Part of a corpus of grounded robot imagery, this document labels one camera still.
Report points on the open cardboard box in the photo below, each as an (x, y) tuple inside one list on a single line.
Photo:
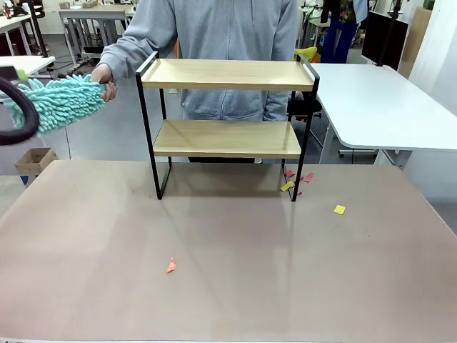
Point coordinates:
[(35, 159)]

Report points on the white background table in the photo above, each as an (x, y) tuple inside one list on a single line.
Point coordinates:
[(14, 23)]

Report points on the yellow-green object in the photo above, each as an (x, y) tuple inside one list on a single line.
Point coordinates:
[(307, 53)]

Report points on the black stand pole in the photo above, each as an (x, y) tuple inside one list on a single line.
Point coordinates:
[(37, 28)]

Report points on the grey background workbench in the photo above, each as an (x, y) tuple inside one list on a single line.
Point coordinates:
[(96, 14)]

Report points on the black office chair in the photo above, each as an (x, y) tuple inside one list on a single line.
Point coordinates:
[(308, 107)]

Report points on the long red paper scrap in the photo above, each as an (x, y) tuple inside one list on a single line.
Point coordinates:
[(308, 177)]

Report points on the teal microfibre duster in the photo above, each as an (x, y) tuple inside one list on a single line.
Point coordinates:
[(64, 103)]

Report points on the orange paper scrap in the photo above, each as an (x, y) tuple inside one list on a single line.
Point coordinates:
[(171, 266)]

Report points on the large white desk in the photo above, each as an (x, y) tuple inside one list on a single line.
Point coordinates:
[(375, 107)]

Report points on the two-tier wood shelf black frame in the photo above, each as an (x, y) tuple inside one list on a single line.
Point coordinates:
[(228, 80)]

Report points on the yellow paper scrap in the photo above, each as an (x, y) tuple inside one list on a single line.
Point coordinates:
[(286, 186), (339, 209)]

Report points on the background person blue trousers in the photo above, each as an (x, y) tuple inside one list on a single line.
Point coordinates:
[(337, 39)]

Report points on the floor power strip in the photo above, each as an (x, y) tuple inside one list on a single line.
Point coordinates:
[(71, 73)]

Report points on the black monitor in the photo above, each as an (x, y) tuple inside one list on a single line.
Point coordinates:
[(383, 39)]

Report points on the brown cardboard board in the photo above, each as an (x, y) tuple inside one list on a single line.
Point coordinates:
[(419, 39)]

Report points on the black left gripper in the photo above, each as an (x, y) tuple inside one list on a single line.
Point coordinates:
[(8, 72)]

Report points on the white side table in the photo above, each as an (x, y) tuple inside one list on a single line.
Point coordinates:
[(35, 62)]

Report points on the person right hand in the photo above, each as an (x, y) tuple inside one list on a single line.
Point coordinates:
[(105, 76)]

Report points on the person torso grey hoodie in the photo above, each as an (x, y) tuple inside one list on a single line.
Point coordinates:
[(228, 32)]

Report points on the person left forearm grey sleeve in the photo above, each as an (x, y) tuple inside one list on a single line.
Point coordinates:
[(280, 107)]

